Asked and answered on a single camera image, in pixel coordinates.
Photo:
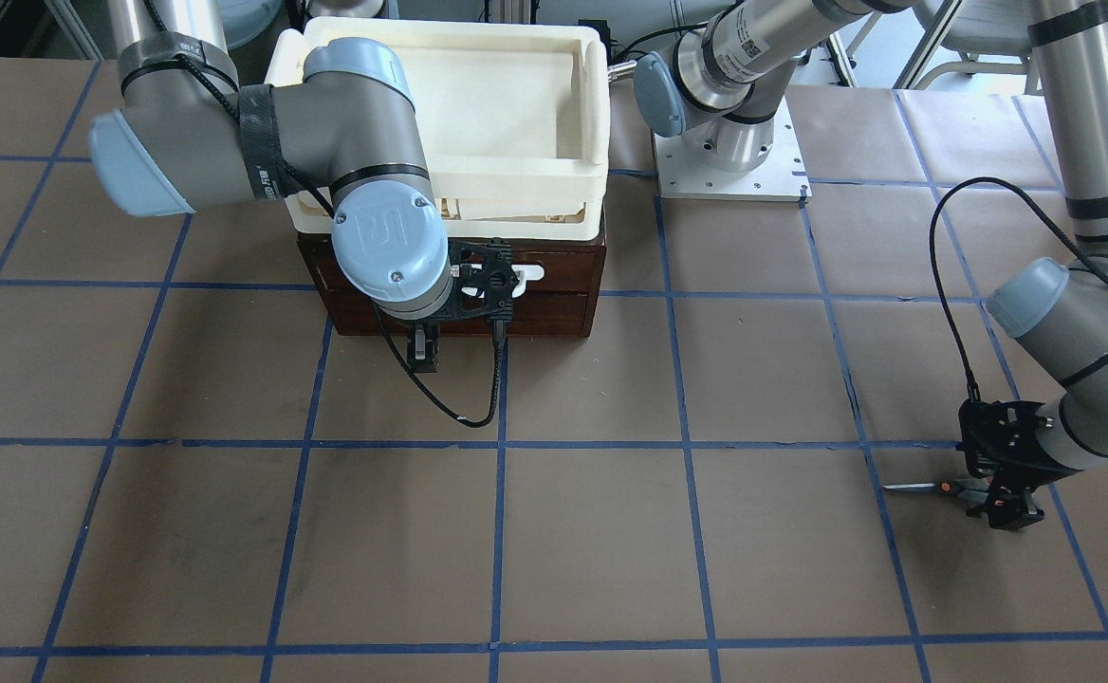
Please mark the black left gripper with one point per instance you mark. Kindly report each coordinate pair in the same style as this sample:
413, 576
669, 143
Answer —
1024, 462

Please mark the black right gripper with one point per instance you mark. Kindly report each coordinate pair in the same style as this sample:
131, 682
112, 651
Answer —
423, 348

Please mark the orange grey scissors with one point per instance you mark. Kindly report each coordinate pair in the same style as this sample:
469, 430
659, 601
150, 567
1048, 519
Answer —
970, 489

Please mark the wooden drawer with white handle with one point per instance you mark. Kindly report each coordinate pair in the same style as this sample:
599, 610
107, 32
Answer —
566, 269

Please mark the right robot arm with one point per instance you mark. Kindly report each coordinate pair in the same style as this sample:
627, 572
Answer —
187, 138

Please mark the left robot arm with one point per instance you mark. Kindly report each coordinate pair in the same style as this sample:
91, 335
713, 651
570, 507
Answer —
732, 73

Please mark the dark wooden drawer cabinet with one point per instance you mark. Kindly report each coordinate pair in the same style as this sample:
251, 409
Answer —
562, 304

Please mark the cream plastic crate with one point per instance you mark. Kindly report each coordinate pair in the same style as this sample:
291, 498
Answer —
513, 119

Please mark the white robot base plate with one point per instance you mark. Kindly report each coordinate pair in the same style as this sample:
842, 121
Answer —
729, 160

